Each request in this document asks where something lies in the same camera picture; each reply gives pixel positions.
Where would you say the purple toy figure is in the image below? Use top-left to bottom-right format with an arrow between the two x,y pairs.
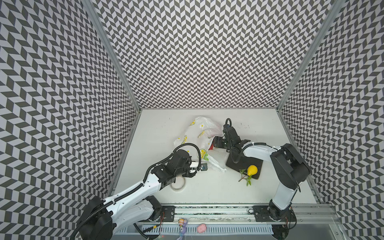
177,219 -> 188,240

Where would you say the black square mat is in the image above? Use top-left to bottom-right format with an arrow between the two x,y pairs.
226,152 -> 263,180

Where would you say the roll of clear tape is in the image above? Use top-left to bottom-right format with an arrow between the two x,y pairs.
170,176 -> 186,192

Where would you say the white lemon print plastic bag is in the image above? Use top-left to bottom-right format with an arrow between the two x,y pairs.
174,117 -> 226,173

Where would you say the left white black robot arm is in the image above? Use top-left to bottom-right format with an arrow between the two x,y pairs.
70,149 -> 202,240

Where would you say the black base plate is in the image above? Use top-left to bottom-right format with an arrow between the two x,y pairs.
152,205 -> 176,223
253,206 -> 297,223

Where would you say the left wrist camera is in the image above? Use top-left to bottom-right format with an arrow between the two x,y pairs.
191,162 -> 208,172

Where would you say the yellow fake lemon with leaves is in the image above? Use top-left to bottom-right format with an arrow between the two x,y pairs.
239,165 -> 259,186

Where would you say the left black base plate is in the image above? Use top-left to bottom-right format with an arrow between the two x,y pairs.
152,205 -> 176,223

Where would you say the pink toy blob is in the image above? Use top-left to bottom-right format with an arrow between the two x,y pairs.
197,224 -> 207,234

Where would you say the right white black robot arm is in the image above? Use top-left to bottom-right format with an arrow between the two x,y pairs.
213,124 -> 311,222

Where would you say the aluminium front rail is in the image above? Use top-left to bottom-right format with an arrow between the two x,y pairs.
113,203 -> 343,225

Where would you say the left black corrugated cable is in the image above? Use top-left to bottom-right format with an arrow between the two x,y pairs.
69,142 -> 202,240

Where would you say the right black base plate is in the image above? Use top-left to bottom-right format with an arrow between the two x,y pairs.
253,206 -> 297,223

